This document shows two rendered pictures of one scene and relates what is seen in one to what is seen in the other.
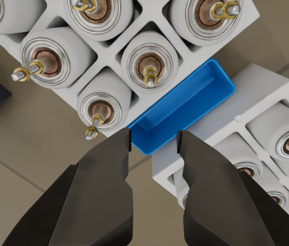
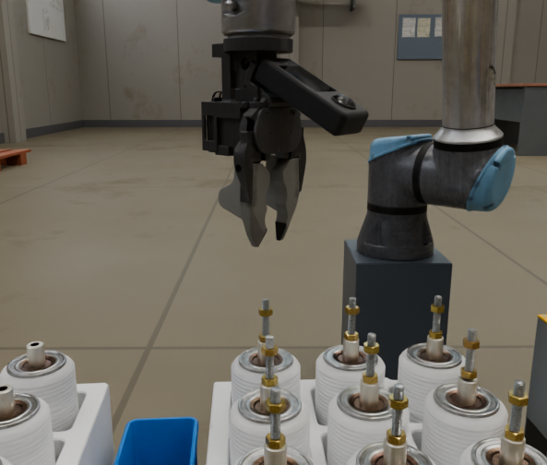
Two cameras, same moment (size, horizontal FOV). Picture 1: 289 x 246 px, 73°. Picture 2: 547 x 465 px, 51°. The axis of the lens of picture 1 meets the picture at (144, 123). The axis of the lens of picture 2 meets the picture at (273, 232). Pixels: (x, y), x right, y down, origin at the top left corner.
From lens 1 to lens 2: 0.57 m
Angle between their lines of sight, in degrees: 59
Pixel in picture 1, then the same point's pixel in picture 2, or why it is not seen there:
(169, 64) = (256, 417)
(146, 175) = not seen: hidden behind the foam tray
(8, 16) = (407, 363)
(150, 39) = (298, 420)
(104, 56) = (315, 428)
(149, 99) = (219, 434)
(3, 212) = (226, 309)
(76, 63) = (330, 374)
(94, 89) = (293, 369)
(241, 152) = (31, 439)
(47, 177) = (217, 362)
